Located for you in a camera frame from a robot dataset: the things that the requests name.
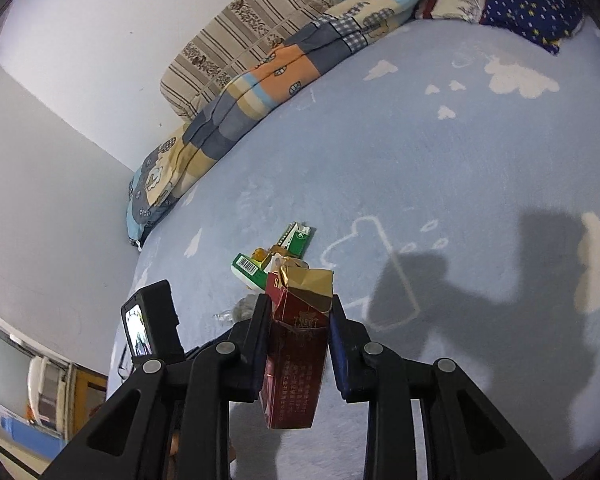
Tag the striped beige pillow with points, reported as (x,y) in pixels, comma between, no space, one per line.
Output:
(235,40)

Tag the green cigarette pack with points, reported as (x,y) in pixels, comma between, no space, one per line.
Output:
(252,270)

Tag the patchwork folded quilt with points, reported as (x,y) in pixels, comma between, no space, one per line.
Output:
(178,162)

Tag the light blue cloud blanket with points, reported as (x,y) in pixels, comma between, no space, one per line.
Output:
(451,176)

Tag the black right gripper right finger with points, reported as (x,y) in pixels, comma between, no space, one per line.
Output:
(347,339)

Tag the navy dotted pillow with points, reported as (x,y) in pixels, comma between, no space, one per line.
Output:
(545,23)

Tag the red cigarette pack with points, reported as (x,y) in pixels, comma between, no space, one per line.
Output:
(297,344)

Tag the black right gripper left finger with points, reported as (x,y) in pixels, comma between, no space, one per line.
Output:
(251,340)

